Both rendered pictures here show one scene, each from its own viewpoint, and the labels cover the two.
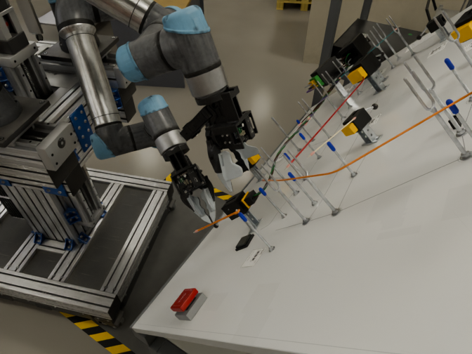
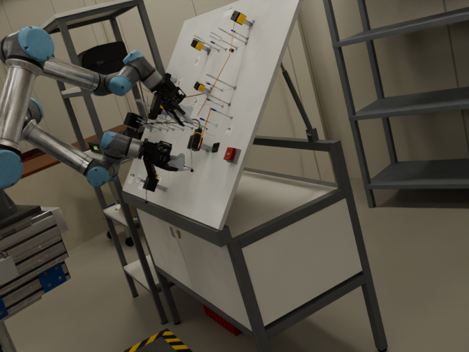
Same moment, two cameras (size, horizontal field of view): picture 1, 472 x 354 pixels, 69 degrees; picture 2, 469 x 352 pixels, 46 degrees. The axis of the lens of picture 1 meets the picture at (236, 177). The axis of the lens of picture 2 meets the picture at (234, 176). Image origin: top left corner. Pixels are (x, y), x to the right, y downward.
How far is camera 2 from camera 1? 1.98 m
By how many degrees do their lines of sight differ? 57
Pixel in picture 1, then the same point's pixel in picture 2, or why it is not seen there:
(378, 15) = (39, 202)
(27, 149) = (44, 219)
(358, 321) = (273, 54)
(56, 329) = not seen: outside the picture
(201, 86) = (157, 76)
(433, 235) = (262, 43)
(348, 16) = not seen: hidden behind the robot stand
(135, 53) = (125, 74)
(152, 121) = (120, 137)
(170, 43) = (137, 63)
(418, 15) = (70, 185)
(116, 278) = not seen: outside the picture
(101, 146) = (103, 169)
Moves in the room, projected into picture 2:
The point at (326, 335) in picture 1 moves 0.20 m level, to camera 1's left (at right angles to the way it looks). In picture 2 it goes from (273, 62) to (250, 72)
